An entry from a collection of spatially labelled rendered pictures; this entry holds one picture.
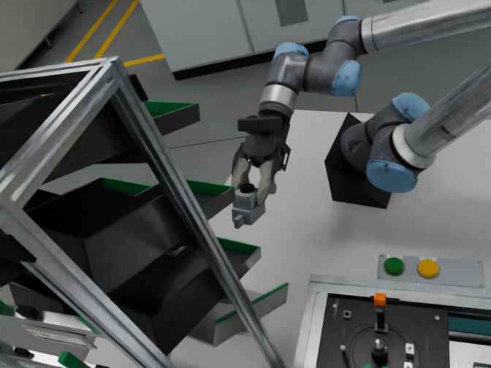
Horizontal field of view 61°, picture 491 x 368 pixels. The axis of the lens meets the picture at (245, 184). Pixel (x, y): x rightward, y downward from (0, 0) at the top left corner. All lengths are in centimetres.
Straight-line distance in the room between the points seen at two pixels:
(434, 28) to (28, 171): 80
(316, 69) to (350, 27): 14
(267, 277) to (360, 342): 36
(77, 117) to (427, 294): 80
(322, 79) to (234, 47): 294
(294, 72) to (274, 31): 280
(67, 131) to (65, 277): 12
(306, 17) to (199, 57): 99
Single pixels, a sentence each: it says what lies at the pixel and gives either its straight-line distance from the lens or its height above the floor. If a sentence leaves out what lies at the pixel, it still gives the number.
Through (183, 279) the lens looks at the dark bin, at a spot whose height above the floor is 124.
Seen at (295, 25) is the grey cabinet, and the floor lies 29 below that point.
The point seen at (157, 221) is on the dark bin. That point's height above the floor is 146.
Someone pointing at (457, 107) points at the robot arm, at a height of 126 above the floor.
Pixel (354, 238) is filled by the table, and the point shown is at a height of 86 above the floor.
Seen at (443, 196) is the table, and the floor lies 86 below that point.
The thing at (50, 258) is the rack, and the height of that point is 159.
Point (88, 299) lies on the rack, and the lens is 39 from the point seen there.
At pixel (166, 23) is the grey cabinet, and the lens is 385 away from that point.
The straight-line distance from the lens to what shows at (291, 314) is 109.
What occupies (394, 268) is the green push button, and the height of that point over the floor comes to 97.
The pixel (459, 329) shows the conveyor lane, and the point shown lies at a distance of 96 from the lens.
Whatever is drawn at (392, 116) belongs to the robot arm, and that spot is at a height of 113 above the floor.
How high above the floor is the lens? 181
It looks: 42 degrees down
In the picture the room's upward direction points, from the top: 22 degrees counter-clockwise
